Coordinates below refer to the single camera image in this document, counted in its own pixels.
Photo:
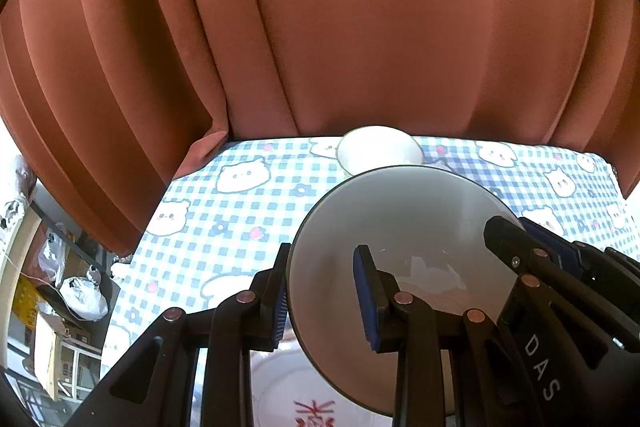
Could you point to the large white bowl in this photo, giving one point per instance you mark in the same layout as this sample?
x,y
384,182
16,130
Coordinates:
x,y
425,217

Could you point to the clear plastic bag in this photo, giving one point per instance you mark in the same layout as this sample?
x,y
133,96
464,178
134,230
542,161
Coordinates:
x,y
50,257

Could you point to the blue checked bear tablecloth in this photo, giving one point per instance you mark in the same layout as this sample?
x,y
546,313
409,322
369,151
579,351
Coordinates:
x,y
240,217

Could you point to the brown cardboard box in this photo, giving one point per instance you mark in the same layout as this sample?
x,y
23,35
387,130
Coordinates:
x,y
52,347

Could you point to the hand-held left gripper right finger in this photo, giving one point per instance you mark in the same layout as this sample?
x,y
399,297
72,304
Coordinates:
x,y
362,302

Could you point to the green floral print bowl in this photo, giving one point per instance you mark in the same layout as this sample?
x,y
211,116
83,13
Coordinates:
x,y
380,147

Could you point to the yellow package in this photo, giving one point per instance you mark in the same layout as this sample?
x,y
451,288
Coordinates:
x,y
25,302

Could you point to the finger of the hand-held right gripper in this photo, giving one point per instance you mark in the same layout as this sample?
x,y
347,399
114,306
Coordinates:
x,y
505,242
555,244

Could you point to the red pattern plate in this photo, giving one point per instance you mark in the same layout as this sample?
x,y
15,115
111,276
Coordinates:
x,y
295,387

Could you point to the white plastic bag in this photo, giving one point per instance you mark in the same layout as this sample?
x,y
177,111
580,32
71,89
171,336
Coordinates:
x,y
82,299

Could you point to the rust orange curtain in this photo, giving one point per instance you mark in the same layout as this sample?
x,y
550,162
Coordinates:
x,y
350,32

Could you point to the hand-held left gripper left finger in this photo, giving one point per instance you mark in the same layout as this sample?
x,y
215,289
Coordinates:
x,y
277,307

